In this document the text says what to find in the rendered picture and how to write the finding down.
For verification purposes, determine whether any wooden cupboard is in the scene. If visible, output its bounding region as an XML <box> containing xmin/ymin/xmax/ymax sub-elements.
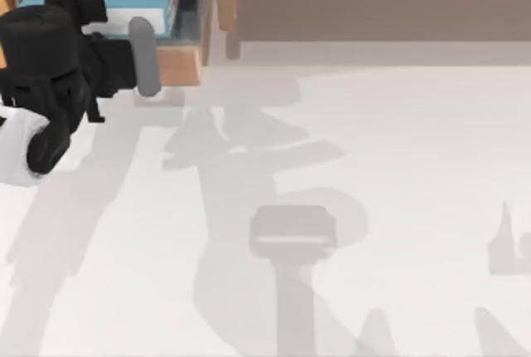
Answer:
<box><xmin>213</xmin><ymin>0</ymin><xmax>531</xmax><ymax>61</ymax></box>

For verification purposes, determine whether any red and white book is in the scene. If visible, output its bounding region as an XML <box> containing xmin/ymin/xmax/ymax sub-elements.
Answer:
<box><xmin>165</xmin><ymin>0</ymin><xmax>183</xmax><ymax>37</ymax></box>

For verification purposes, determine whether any grey pulled-out drawer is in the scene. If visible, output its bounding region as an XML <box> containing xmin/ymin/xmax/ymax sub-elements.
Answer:
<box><xmin>11</xmin><ymin>0</ymin><xmax>213</xmax><ymax>86</ymax></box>

